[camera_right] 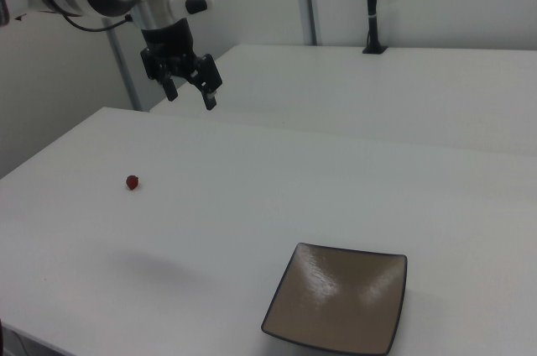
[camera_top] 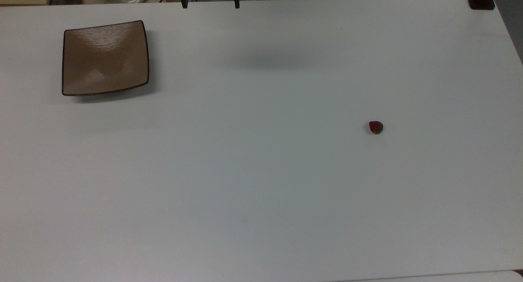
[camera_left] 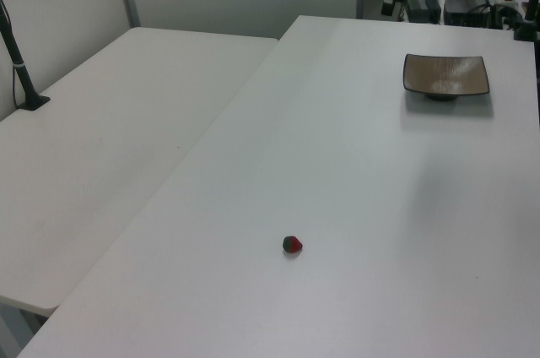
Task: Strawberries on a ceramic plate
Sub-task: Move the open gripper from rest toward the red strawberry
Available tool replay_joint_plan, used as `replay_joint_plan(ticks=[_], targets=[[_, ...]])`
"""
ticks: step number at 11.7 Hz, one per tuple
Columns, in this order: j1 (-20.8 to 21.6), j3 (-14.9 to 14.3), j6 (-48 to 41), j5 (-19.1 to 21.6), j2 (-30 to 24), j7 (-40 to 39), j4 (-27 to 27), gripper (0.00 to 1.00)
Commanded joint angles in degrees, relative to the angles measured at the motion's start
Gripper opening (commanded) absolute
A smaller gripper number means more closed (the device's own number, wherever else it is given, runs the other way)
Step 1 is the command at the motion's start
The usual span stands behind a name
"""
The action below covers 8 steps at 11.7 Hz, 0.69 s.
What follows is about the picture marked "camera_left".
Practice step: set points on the white side table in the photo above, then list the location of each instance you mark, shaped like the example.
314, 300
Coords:
105, 155

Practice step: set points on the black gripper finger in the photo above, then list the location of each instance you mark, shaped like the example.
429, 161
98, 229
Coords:
391, 6
385, 7

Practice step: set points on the black controller box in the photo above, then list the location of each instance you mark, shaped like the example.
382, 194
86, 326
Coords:
466, 9

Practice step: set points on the black power supply box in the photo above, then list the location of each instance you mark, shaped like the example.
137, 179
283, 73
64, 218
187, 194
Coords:
422, 5

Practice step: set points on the black camera stand with base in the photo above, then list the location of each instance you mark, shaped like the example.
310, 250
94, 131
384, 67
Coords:
19, 71

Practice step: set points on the red green toy strawberry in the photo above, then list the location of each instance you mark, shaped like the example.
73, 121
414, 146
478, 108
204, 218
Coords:
293, 244

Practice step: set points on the square brown ceramic plate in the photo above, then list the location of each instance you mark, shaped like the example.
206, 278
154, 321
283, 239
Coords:
445, 74

